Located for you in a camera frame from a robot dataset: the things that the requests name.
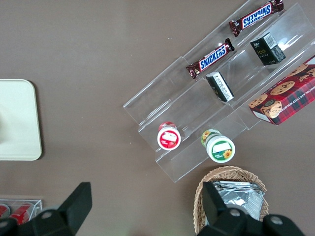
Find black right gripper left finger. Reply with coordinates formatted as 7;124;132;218
0;181;93;236

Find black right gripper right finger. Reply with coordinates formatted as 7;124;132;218
196;181;304;236

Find light tan wicker basket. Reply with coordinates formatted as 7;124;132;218
193;166;270;236

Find aluminium foil tray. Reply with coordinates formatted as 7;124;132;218
212;180;266;222

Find beige plastic tray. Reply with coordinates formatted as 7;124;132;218
0;79;43;162

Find clear acrylic bottle rack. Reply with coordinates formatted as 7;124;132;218
0;198;43;223

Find red cola bottle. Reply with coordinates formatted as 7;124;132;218
0;205;11;219
9;203;34;220

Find green lid yogurt cup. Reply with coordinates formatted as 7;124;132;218
201;129;236;164

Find red lid yogurt cup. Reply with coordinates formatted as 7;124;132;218
157;121;182;150

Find clear acrylic step shelf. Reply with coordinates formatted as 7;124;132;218
122;0;315;184

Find small black carton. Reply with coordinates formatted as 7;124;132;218
250;32;286;66
205;72;234;103

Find red tartan cookie box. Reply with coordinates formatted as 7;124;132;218
248;55;315;126

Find Snickers chocolate bar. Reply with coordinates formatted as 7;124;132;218
186;38;235;80
228;0;284;37

